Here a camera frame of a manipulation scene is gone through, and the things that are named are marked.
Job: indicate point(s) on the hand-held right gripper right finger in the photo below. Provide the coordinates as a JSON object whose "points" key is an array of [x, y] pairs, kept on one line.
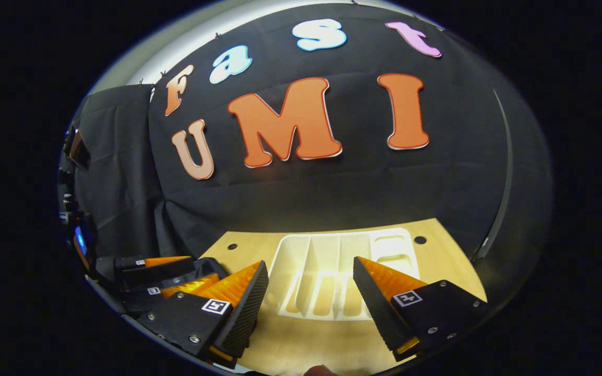
{"points": [[377, 313]]}

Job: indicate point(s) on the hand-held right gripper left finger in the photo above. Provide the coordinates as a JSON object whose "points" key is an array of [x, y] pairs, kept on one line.
{"points": [[246, 313]]}

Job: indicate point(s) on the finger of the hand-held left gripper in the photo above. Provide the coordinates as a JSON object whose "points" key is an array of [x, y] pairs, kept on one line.
{"points": [[149, 270], [141, 298]]}

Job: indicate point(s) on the white bookshelf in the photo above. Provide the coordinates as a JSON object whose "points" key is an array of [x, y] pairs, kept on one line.
{"points": [[301, 250]]}

